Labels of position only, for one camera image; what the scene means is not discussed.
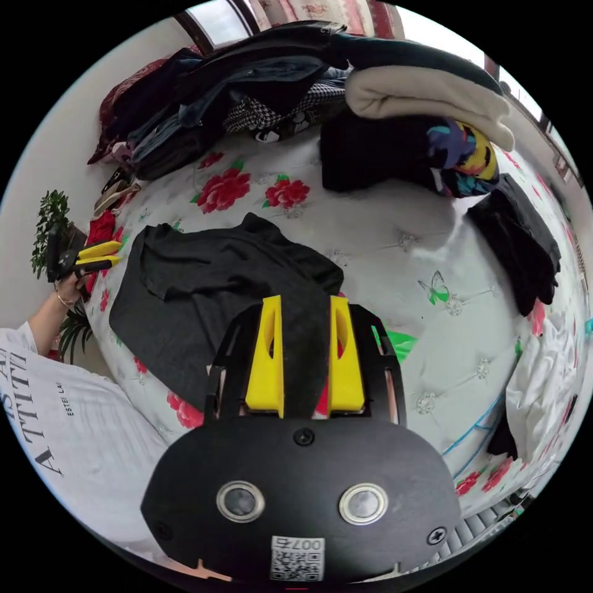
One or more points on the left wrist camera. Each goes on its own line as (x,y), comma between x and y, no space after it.
(53,252)

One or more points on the potted green plant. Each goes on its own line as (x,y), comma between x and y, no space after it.
(48,227)

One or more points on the white crumpled cloth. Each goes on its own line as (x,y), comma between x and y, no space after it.
(539,394)

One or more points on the person's left forearm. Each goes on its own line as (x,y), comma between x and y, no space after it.
(48,322)

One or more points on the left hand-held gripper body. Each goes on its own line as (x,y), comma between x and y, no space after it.
(68,266)

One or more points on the stack of folded clothes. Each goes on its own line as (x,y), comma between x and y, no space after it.
(417,125)

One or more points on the red cloth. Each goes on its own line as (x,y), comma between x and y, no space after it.
(99,227)

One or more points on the person's left hand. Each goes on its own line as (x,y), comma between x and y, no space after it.
(69,289)

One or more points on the dark gray long sleeve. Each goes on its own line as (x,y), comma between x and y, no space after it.
(208,282)

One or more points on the dark red patterned pillow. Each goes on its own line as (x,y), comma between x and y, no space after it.
(116,104)

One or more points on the long-leaved green plant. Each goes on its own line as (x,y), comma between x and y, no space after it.
(72,329)

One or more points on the pile of clothes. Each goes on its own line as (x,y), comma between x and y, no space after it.
(222,97)

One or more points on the black folded garment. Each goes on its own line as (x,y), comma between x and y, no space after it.
(521,241)

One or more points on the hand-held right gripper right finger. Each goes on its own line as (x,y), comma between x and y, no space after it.
(346,375)

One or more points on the person's body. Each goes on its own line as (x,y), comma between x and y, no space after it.
(69,426)

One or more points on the window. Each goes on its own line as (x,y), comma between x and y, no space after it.
(217,23)

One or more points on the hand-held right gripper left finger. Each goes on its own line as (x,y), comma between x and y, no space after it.
(266,370)

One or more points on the blue clothes hanger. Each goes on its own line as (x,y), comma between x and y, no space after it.
(472,431)

